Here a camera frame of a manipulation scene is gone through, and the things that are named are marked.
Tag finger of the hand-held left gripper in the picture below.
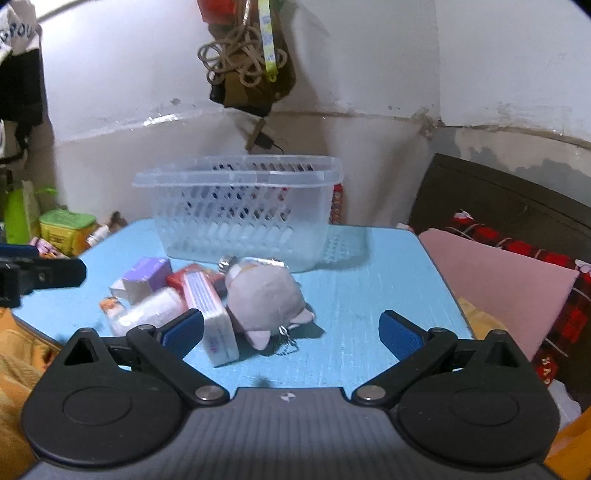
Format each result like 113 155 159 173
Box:
0 244 87 308

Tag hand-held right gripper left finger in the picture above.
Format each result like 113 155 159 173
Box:
60 309 227 407

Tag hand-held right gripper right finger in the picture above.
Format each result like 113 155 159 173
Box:
351 311 527 407

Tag white and red box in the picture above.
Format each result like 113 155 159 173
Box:
182 270 241 367

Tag small red box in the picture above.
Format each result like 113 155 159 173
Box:
166 264 222 292

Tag small orange white packet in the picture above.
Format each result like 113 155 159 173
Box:
99 298 125 320

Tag purple and white box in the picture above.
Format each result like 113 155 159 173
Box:
110 256 172 305

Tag grey plush cat toy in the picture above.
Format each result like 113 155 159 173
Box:
219 256 315 357

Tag clear plastic basket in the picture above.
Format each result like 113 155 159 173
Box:
133 154 345 273

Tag green box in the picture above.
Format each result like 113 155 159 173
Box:
39 209 97 257

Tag white snack packets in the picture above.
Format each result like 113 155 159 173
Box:
85 224 112 246

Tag green plastic bag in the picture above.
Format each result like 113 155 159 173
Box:
4 187 56 245

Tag yellow cloth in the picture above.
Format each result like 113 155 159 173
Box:
457 295 509 340

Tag orange floral blanket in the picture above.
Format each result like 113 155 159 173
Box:
0 307 65 480

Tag pink pillow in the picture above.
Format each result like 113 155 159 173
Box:
418 227 580 363

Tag dark wooden headboard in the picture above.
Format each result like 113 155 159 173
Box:
409 154 591 266

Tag red plaid blanket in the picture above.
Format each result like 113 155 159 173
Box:
445 210 591 386

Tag black charger plug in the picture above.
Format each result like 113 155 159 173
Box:
256 131 285 153

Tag white and black garment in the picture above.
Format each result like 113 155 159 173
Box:
0 0 47 162

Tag olive hanging bag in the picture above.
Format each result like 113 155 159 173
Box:
209 18 296 116

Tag red hanging item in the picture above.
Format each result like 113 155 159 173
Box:
196 0 250 26

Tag wooden wall block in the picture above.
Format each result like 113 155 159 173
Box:
245 117 269 151

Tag coil of beige rope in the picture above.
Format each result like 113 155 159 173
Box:
198 25 289 88

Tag yellow green lanyard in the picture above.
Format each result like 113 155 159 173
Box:
259 0 280 82

